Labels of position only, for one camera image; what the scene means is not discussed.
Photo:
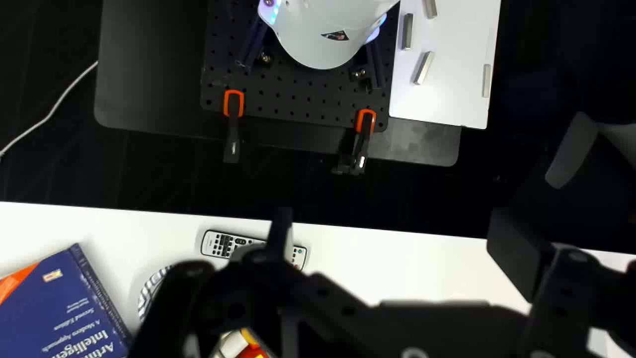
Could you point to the patterned bowl with toys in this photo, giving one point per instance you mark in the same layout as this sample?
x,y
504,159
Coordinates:
x,y
150,286

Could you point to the white paper with metal pieces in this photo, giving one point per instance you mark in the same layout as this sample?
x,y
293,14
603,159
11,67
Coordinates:
x,y
444,61

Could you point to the orange black clamp left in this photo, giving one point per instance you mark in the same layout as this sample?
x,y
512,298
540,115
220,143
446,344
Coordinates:
x,y
234,109

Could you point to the blue artificial intelligence book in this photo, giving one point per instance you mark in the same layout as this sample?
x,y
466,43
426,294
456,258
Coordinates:
x,y
59,308

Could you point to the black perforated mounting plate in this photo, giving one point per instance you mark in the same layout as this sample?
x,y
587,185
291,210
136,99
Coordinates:
x,y
301,59

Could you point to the small wooden box with blocks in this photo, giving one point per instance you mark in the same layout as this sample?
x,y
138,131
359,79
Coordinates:
x,y
242,344

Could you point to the black and silver remote control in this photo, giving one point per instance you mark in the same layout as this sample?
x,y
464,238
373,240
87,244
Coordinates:
x,y
224,244

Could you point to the orange black clamp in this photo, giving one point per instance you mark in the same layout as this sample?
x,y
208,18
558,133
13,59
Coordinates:
x,y
234,109
353,159

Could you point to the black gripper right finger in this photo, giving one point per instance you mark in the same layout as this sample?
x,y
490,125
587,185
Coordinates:
x,y
574,197

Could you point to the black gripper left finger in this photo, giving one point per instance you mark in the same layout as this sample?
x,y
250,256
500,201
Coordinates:
x,y
293,314

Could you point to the orange black clamp right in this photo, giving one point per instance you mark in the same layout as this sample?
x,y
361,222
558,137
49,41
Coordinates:
x,y
353,159

